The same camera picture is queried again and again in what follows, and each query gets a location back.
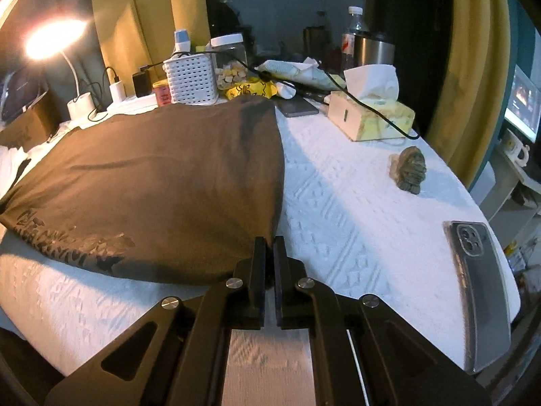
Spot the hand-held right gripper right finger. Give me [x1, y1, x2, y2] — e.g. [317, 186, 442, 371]
[273, 234, 493, 406]

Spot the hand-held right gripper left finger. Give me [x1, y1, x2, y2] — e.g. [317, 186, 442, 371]
[44, 237, 271, 406]

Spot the brown t-shirt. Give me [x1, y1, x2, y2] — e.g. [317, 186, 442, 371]
[0, 96, 285, 285]

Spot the grey stone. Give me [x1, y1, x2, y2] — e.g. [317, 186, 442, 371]
[389, 146, 427, 195]

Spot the dark smartphone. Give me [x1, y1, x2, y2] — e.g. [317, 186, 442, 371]
[275, 94, 320, 118]

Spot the yellow tissue box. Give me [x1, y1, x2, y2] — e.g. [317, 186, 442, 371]
[327, 65, 416, 142]

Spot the yellow snack bag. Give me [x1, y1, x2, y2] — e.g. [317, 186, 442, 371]
[224, 80, 277, 101]

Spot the white patterned tissue pack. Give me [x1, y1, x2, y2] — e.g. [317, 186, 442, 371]
[256, 57, 345, 91]

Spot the small red-labelled jar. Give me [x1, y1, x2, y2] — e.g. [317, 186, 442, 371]
[152, 80, 172, 106]

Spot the white perforated basket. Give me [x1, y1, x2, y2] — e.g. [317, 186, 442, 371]
[163, 53, 218, 106]

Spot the smartphone in clear case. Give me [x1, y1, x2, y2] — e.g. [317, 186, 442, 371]
[443, 220, 512, 375]

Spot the clear jar with white lid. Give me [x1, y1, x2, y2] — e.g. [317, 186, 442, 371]
[210, 34, 248, 91]

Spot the black charger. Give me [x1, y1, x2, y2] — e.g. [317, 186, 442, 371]
[132, 71, 153, 98]

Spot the white shelf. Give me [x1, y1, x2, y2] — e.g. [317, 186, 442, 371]
[479, 148, 541, 263]

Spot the steel tumbler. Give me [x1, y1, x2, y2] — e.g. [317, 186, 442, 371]
[354, 34, 396, 70]

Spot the blue and white spray bottle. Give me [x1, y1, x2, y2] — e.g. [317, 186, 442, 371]
[174, 29, 192, 58]

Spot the white desk lamp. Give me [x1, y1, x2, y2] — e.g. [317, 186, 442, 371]
[25, 19, 97, 121]

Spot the clear water bottle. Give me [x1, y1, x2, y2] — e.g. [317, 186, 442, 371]
[342, 6, 365, 70]

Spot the white mug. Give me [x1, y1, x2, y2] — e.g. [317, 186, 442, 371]
[503, 129, 530, 165]

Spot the white cloth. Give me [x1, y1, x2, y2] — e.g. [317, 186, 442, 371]
[0, 144, 32, 204]

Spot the cardboard box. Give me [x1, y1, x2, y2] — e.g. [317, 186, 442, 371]
[0, 93, 62, 149]

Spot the yellow curtain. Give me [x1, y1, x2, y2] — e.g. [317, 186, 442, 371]
[423, 0, 512, 191]
[90, 0, 212, 89]

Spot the black tablet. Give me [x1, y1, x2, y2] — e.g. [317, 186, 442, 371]
[0, 68, 47, 121]

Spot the computer monitor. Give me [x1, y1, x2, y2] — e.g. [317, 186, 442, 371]
[504, 65, 541, 140]

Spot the black charger cable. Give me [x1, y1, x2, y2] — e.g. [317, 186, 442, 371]
[141, 51, 421, 140]

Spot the thin black lamp cable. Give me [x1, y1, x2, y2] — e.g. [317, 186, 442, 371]
[87, 67, 117, 121]

